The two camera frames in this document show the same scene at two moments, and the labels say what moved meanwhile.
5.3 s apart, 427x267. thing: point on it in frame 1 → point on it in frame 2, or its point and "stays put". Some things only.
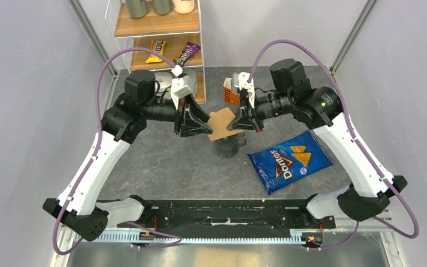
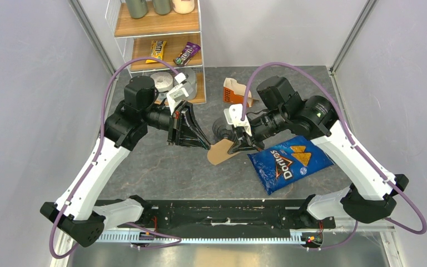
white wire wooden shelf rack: x=172 y=28 stays put
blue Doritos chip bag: x=281 y=165 stays put
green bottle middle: x=162 y=7 stays put
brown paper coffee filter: x=218 y=122 → x=218 y=151
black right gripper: x=243 y=120 → x=243 y=143
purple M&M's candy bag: x=190 y=50 stays put
